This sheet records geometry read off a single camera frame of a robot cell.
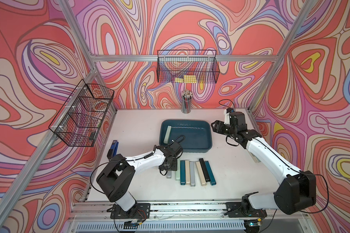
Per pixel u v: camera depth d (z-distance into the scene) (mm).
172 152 686
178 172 839
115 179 441
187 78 822
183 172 848
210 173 840
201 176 829
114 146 950
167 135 1006
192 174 842
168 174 840
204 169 865
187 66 959
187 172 840
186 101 1083
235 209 721
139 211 723
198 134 1036
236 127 615
